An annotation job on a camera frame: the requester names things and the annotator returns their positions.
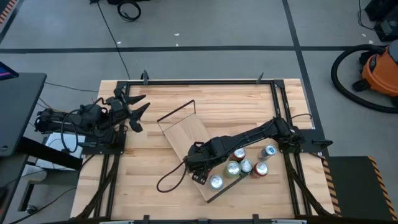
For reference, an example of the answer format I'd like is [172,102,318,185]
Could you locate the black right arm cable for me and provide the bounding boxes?
[156,160,189,194]

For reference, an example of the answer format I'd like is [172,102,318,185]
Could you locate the light green beverage can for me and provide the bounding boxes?
[224,161,242,179]

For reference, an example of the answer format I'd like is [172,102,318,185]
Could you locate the black desk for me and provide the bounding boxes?
[0,72,47,157]

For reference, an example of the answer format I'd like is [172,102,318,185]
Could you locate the black hazard-striped floor mat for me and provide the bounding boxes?
[322,155,398,222]
[0,0,19,26]

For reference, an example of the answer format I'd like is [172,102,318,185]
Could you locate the coiled black floor cable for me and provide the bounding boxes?
[117,1,142,22]

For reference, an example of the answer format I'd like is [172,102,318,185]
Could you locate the blue screen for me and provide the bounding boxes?
[0,61,20,81]

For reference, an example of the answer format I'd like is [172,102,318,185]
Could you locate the green Sprite can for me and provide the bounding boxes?
[238,158,253,175]

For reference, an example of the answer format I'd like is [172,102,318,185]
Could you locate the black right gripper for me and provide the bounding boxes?
[182,138,224,185]

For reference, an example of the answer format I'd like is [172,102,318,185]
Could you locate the wooden shelf with black frame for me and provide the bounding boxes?
[156,99,249,205]

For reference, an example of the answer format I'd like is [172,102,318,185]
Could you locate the black metal table frame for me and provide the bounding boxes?
[93,79,315,223]

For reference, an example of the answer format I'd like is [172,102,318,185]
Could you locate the thin black floor cable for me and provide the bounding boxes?
[45,82,100,93]

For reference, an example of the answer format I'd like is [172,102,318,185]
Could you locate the black equipment case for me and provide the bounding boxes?
[364,0,398,43]

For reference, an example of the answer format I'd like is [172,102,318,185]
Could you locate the red cola can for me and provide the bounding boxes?
[252,161,269,179]
[231,146,248,162]

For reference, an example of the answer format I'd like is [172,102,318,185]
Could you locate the blue silver Red Bull can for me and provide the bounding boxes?
[257,144,277,162]

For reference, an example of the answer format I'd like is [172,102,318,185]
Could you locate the long black floor cable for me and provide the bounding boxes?
[96,1,131,80]

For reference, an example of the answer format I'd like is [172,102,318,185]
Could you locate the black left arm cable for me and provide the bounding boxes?
[60,104,86,154]

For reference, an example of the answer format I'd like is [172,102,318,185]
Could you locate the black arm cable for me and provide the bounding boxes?
[60,104,86,154]
[156,160,189,194]

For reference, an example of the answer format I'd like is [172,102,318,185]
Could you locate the white box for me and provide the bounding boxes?
[36,132,83,170]

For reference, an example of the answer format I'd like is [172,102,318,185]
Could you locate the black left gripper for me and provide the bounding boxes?
[106,87,151,134]

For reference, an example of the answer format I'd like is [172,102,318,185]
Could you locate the orange shop vacuum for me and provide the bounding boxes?
[330,44,398,114]
[353,40,398,99]

